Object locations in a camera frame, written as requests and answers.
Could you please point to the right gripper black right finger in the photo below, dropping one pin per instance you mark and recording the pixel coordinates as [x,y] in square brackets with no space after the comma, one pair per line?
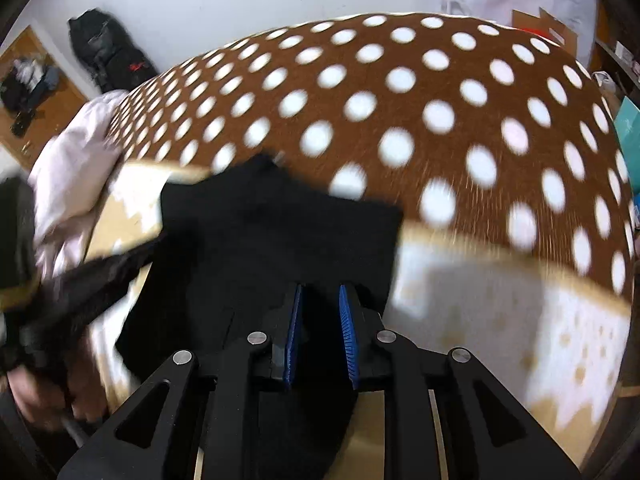
[360,326]

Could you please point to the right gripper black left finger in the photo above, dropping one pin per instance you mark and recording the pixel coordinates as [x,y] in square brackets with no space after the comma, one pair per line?
[282,325]

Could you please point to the black pants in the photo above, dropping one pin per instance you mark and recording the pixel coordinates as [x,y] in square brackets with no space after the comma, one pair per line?
[234,245]

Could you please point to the person's left hand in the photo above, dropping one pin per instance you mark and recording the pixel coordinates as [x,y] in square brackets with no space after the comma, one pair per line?
[42,403]

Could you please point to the white pillow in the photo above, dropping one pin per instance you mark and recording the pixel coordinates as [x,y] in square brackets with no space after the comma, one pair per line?
[68,178]

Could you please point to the brown polka dot blanket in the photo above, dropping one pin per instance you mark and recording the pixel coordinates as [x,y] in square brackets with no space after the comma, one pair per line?
[518,240]

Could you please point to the clear plastic bottle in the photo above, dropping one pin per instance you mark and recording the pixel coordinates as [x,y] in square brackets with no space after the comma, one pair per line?
[455,7]

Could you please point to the cardboard box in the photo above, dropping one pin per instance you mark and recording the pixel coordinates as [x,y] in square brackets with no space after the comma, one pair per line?
[547,26]

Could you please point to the cluttered wooden shelf unit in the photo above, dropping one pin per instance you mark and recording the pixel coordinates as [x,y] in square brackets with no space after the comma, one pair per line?
[611,55]

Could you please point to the black bag on wall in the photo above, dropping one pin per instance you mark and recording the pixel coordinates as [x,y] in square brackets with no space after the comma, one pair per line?
[105,49]

